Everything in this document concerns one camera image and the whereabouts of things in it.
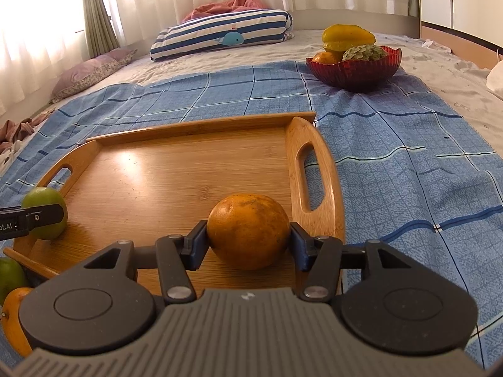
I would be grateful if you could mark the wooden bed frame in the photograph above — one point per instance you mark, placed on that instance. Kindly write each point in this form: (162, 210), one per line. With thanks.
(463, 41)

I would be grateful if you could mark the wooden tray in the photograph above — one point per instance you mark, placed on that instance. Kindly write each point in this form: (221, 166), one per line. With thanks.
(177, 172)

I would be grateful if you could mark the red glass bowl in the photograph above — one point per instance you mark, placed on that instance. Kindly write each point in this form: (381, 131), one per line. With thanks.
(353, 76)

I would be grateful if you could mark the brown pink clothes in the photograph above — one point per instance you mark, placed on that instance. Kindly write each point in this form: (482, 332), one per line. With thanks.
(15, 129)

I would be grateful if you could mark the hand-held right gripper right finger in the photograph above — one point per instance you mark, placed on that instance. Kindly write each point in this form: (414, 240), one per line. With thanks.
(298, 248)

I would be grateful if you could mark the green curtain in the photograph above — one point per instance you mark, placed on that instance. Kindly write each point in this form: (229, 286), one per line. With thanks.
(98, 19)

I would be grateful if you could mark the green custard apple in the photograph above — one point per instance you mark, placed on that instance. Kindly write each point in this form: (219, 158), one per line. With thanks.
(363, 53)

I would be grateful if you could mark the pink cloth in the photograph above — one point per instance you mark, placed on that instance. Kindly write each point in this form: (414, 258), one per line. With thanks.
(235, 4)

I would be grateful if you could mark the white garment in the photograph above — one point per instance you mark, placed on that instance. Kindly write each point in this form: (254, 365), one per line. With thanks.
(7, 155)

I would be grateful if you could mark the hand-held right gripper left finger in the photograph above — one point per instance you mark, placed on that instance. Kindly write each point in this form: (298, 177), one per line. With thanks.
(194, 245)

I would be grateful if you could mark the small orange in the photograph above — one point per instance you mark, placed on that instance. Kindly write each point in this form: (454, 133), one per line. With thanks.
(326, 59)

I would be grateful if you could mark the yellow starfruit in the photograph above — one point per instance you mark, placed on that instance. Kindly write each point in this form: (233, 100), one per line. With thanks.
(346, 35)

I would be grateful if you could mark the white cloth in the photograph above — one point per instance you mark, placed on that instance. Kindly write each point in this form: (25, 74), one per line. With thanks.
(496, 82)

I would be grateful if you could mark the speckled orange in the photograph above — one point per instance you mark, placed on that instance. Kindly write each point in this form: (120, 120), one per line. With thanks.
(247, 229)

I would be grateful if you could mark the smooth orange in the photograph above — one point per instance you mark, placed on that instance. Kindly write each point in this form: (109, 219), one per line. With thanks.
(13, 322)

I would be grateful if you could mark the purple floral pillow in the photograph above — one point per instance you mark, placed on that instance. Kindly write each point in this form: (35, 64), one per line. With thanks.
(86, 72)

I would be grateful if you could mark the blue striped whale pillow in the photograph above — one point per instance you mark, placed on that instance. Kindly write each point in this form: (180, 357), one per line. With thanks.
(220, 31)

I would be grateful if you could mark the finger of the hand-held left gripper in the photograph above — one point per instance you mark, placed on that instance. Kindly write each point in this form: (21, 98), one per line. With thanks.
(47, 215)

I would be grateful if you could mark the blue checked blanket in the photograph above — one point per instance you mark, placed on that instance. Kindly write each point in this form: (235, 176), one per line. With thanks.
(393, 172)

